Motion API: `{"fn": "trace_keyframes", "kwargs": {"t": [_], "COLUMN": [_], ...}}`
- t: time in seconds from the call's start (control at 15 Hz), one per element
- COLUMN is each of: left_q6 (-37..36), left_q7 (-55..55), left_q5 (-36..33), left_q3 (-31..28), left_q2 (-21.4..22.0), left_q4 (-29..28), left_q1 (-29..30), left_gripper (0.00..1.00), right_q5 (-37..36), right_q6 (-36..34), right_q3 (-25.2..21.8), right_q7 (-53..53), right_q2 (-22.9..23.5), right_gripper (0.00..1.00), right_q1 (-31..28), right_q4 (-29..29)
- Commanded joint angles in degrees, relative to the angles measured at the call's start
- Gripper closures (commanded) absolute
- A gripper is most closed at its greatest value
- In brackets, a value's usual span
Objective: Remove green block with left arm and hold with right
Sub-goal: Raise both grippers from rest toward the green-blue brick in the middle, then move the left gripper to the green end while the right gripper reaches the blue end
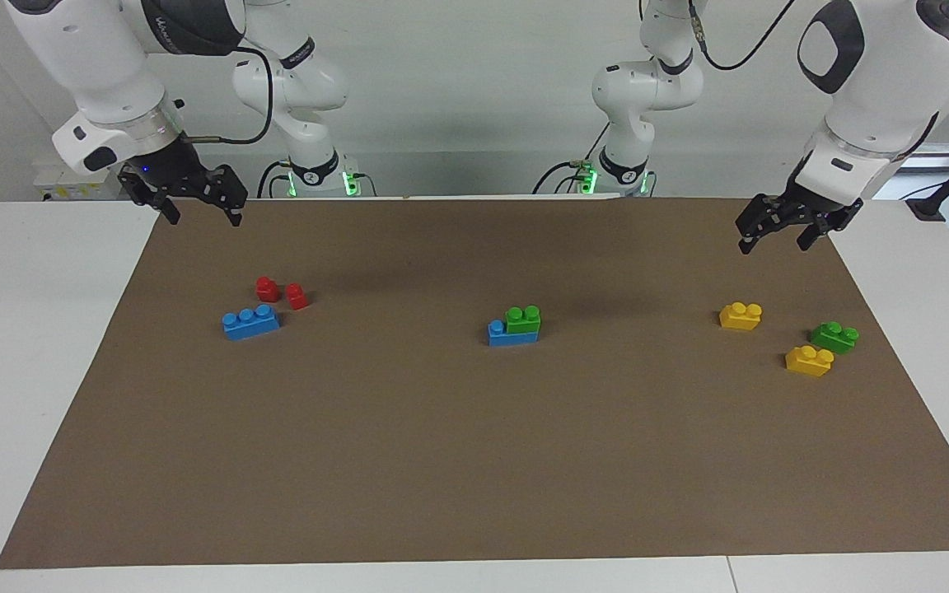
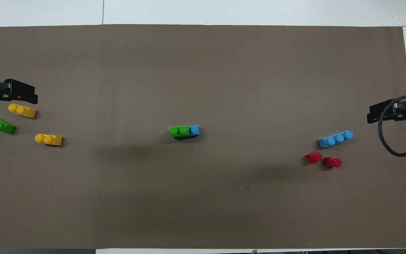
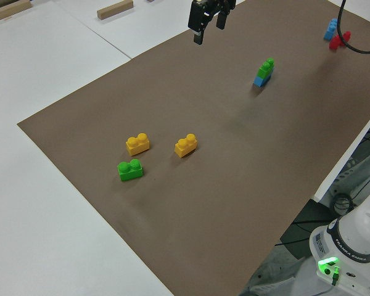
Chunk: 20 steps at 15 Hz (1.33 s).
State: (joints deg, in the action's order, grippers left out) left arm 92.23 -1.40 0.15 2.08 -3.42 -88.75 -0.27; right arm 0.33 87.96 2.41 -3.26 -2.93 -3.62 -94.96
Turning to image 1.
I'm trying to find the green two-stud block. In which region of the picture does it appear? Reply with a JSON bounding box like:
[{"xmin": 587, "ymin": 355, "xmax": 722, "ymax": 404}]
[
  {"xmin": 505, "ymin": 305, "xmax": 542, "ymax": 336},
  {"xmin": 810, "ymin": 321, "xmax": 860, "ymax": 356}
]

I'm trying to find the blue three-stud block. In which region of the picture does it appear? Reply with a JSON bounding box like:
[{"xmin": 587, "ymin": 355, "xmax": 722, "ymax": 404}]
[
  {"xmin": 487, "ymin": 320, "xmax": 541, "ymax": 348},
  {"xmin": 222, "ymin": 304, "xmax": 282, "ymax": 341}
]

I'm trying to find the yellow two-stud block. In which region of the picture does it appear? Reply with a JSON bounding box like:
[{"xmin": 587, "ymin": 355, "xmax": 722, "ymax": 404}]
[
  {"xmin": 719, "ymin": 301, "xmax": 764, "ymax": 332},
  {"xmin": 785, "ymin": 345, "xmax": 835, "ymax": 378}
]

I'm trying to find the brown table mat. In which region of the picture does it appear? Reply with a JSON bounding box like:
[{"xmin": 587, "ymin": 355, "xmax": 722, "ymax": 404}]
[{"xmin": 0, "ymin": 196, "xmax": 949, "ymax": 571}]

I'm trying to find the black right base cable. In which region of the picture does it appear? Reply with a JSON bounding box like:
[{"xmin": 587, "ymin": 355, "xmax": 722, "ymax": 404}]
[{"xmin": 257, "ymin": 159, "xmax": 294, "ymax": 199}]

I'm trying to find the black base cable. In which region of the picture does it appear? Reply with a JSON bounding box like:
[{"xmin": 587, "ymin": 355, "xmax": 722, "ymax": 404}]
[
  {"xmin": 257, "ymin": 159, "xmax": 294, "ymax": 199},
  {"xmin": 532, "ymin": 124, "xmax": 611, "ymax": 195}
]

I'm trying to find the white yellow wall box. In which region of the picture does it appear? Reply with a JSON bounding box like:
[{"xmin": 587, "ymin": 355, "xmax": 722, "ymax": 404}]
[{"xmin": 34, "ymin": 159, "xmax": 125, "ymax": 202}]

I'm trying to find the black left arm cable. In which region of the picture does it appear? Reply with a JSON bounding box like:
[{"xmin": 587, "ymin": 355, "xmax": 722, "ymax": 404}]
[{"xmin": 689, "ymin": 0, "xmax": 797, "ymax": 72}]

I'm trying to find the black left base cable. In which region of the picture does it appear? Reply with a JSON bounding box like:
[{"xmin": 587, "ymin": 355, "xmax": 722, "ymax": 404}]
[{"xmin": 532, "ymin": 124, "xmax": 611, "ymax": 195}]

